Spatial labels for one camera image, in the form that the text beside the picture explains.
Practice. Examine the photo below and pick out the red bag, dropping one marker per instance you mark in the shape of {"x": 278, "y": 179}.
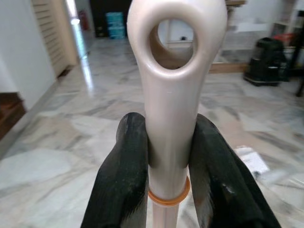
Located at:
{"x": 286, "y": 38}

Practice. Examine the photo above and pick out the white shelf unit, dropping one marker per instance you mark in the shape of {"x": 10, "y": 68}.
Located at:
{"x": 291, "y": 14}

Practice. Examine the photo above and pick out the beige broom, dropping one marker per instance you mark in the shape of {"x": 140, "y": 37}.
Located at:
{"x": 166, "y": 107}

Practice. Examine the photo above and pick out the beige louvered door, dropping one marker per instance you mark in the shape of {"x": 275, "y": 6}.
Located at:
{"x": 54, "y": 35}

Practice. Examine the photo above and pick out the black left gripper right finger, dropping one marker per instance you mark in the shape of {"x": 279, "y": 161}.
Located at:
{"x": 221, "y": 180}

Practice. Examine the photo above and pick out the dark wooden staircase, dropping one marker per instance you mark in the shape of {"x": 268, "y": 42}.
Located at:
{"x": 10, "y": 114}

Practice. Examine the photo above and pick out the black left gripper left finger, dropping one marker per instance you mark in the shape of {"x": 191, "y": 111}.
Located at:
{"x": 118, "y": 180}

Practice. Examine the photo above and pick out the black cabinet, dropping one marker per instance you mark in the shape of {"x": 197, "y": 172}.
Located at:
{"x": 97, "y": 16}

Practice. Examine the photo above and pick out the red fire extinguisher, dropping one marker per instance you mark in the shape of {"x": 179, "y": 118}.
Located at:
{"x": 84, "y": 21}

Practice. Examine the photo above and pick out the white printed box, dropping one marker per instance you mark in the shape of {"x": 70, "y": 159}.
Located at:
{"x": 251, "y": 160}

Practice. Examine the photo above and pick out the black vacuum cleaner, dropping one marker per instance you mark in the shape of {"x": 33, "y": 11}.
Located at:
{"x": 266, "y": 61}

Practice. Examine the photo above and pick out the blue carton stack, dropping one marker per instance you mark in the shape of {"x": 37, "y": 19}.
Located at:
{"x": 115, "y": 26}

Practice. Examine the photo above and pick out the long wooden plank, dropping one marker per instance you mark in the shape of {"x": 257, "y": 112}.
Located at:
{"x": 228, "y": 68}

